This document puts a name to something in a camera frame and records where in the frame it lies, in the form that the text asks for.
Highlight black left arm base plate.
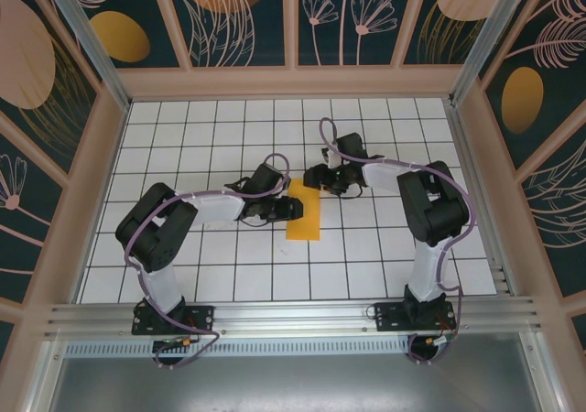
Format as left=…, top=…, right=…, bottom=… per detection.
left=131, top=302, right=216, bottom=337

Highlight dark panel pink leaf outlines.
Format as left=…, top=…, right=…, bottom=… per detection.
left=521, top=144, right=586, bottom=301

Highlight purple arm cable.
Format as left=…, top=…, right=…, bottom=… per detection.
left=125, top=153, right=294, bottom=370
left=319, top=117, right=480, bottom=367

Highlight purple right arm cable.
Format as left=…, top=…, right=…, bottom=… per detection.
left=319, top=117, right=480, bottom=367

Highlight grey metal floor panel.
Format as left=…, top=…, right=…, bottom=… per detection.
left=38, top=331, right=564, bottom=412

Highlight dark panel orange circle leaves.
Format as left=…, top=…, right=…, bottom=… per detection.
left=164, top=0, right=288, bottom=69

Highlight aluminium mounting rail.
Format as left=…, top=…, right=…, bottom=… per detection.
left=45, top=295, right=546, bottom=340

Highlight dark panel pink flower outline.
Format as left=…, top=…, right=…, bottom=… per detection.
left=0, top=125, right=64, bottom=303

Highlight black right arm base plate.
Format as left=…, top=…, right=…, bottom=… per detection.
left=374, top=299, right=458, bottom=333

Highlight aluminium corner post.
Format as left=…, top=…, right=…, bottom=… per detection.
left=38, top=0, right=134, bottom=114
left=448, top=0, right=527, bottom=106

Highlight aluminium side rail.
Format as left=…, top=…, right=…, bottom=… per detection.
left=446, top=99, right=518, bottom=298

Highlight orange cloth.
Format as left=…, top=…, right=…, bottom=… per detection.
left=284, top=178, right=323, bottom=242

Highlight pink enclosure frame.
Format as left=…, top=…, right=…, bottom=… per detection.
left=0, top=0, right=586, bottom=412

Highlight dark panel beige oval gold lines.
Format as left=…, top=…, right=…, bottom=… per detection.
left=0, top=0, right=101, bottom=178

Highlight dark panel orange oval feather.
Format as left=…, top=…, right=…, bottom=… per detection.
left=478, top=0, right=586, bottom=170

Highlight dark panel beige oval leaves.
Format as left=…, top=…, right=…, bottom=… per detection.
left=401, top=0, right=500, bottom=68

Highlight dark panel pink flowers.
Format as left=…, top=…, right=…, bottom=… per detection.
left=297, top=0, right=417, bottom=68

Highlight slotted grey cable duct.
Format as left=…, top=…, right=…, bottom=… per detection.
left=63, top=342, right=416, bottom=359

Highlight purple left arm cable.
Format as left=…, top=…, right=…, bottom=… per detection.
left=125, top=153, right=294, bottom=370

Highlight dark panel small orange oval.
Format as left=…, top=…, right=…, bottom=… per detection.
left=75, top=0, right=182, bottom=69

